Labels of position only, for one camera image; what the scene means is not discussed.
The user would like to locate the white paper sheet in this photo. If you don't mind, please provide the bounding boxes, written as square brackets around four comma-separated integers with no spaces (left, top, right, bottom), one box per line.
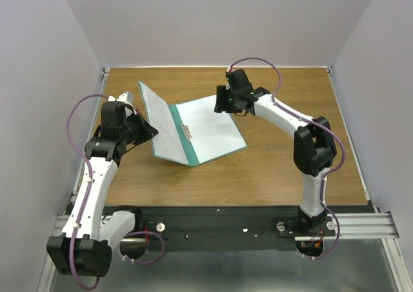
[139,81,188,165]
[176,95,247,164]

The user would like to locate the metal folder clip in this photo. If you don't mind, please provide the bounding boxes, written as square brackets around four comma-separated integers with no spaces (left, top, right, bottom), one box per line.
[181,124,192,142]

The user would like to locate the teal paper folder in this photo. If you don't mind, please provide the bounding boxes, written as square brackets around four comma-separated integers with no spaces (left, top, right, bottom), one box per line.
[137,81,248,168]

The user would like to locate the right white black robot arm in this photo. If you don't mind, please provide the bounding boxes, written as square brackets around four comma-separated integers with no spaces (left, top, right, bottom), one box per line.
[214,68,337,235]

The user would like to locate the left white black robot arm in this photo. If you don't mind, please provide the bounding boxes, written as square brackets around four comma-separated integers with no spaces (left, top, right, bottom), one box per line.
[46,97,158,278]

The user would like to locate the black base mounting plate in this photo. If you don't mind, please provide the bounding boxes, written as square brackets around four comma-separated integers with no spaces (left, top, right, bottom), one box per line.
[64,204,381,253]

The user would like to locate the metal sheet front panel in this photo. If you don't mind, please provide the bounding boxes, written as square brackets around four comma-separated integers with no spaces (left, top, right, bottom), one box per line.
[35,238,413,292]

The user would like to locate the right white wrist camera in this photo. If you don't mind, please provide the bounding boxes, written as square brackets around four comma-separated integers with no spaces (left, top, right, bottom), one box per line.
[225,66,233,90]

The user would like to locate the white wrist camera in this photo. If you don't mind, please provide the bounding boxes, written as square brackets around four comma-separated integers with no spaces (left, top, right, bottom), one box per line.
[225,66,233,90]
[107,91,137,117]

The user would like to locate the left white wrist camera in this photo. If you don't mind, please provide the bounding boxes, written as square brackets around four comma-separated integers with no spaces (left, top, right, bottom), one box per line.
[107,91,137,117]

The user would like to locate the left table edge rail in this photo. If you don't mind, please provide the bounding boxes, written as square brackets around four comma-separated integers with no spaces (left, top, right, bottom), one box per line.
[70,68,110,204]

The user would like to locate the table edge rail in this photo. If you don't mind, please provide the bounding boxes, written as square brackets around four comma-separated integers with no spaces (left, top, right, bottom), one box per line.
[325,66,380,213]
[70,68,110,204]

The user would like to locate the right table edge rail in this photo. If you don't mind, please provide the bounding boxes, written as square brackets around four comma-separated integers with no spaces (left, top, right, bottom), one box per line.
[325,66,380,213]

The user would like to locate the aluminium extrusion rail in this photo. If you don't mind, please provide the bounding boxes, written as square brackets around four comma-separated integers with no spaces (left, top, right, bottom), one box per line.
[52,211,399,246]

